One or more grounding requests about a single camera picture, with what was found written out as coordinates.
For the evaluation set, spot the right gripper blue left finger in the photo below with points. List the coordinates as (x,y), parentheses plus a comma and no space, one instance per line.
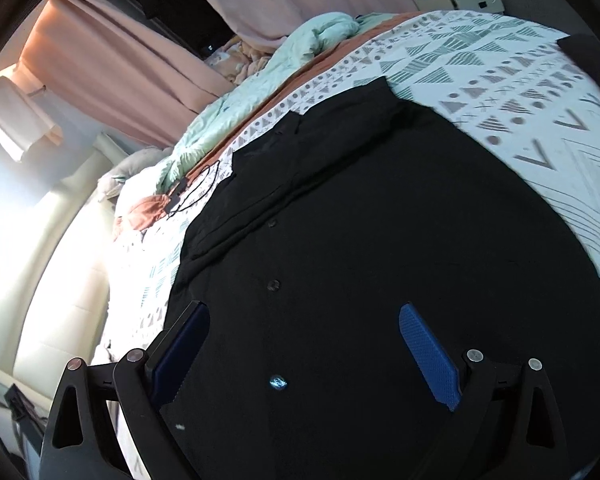
(173,352)

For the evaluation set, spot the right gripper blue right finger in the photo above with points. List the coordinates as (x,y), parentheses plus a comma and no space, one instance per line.
(439,371)

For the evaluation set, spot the black button-up shirt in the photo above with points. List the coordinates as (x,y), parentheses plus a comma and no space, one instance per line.
(328,225)

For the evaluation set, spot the cream padded headboard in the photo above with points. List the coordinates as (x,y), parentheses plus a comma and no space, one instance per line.
(54,295)

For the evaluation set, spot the orange garment on bed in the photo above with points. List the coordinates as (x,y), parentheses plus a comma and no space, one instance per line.
(146,213)

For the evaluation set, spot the beige pillow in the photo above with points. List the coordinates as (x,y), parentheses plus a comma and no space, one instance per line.
(110,184)

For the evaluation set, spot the hanging cream cloth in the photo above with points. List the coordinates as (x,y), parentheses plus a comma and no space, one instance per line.
(22,122)

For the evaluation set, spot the patterned white bedspread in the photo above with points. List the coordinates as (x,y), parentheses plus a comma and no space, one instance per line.
(502,81)

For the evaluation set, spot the left pink curtain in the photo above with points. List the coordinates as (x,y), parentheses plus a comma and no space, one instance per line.
(118,71)

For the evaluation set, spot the pink plush blanket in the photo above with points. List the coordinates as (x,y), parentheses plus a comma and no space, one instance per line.
(237,60)

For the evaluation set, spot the mint green duvet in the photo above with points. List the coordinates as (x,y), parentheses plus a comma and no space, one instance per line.
(205,132)

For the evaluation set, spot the white bedside cabinet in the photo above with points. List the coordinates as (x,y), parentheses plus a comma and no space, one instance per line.
(490,6)

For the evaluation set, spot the black charger with cable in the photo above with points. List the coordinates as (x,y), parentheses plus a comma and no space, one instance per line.
(180,197)

